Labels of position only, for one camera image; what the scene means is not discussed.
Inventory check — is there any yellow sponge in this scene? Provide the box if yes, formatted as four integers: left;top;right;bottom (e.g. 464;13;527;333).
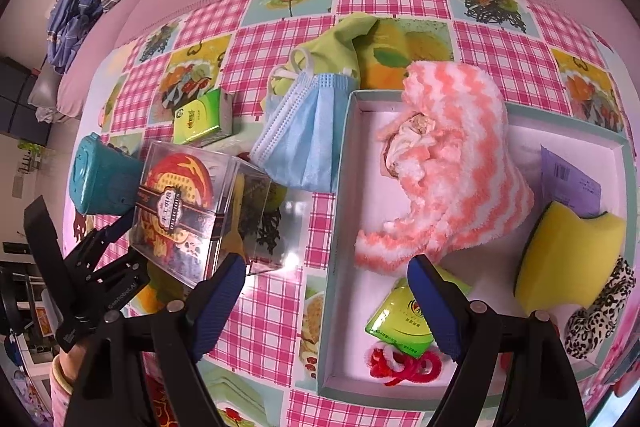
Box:
514;201;628;315

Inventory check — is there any dark cabinet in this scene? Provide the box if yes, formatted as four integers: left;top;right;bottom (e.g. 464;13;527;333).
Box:
0;56;41;135

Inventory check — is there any green tissue packet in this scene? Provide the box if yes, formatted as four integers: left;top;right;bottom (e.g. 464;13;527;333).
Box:
365;277;473;353
172;88;236;145

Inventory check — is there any purple card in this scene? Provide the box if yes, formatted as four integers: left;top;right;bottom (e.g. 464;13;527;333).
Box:
540;146;603;218

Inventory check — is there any teal plastic box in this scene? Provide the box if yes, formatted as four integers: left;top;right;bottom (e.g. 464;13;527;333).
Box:
69;133;146;215

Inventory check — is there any blue clothing pile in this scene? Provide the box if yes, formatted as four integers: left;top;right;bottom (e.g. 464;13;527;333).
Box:
46;0;103;75

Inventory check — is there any pink checkered printed tablecloth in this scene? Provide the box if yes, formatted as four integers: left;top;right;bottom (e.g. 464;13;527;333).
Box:
75;0;640;427

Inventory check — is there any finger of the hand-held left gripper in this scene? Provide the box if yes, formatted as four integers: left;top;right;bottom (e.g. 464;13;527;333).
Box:
24;195;77;324
75;207;142;284

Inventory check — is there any red fuzzy hair tie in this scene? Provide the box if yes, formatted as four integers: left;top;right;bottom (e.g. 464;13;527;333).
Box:
364;341;423;389

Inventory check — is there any green cloth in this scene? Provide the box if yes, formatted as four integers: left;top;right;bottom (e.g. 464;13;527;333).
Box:
292;13;378;88

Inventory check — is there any red object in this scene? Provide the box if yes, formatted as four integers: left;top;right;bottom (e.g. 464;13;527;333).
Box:
612;372;640;400

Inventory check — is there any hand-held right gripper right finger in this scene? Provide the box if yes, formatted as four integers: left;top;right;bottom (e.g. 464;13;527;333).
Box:
407;254;589;427

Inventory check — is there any black white spotted scrunchie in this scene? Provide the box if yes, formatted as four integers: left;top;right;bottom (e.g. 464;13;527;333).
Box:
564;257;637;360

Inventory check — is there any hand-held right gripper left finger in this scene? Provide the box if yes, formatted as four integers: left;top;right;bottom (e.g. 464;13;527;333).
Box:
67;254;247;427

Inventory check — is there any red patterned mat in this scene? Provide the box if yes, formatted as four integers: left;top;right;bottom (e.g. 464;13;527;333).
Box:
142;352;241;427

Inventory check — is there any pink floral scrunchie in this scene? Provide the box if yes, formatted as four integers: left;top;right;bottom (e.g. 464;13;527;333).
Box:
382;114;436;180

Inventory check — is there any small green plant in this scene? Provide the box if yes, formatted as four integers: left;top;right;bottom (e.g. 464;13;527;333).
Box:
17;138;48;172

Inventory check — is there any teal and white cardboard tray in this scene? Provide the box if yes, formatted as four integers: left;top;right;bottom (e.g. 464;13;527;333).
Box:
317;89;640;410

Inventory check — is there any person's left forearm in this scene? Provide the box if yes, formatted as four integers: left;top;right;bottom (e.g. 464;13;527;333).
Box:
49;349;78;427

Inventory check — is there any blue face mask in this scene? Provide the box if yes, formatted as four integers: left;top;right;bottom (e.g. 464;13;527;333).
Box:
249;57;361;194

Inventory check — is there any pink white striped fluffy towel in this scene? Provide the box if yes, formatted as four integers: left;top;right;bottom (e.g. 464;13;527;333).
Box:
354;61;536;278

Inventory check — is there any clear plastic box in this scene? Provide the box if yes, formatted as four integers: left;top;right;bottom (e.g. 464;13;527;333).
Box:
127;139;288;290

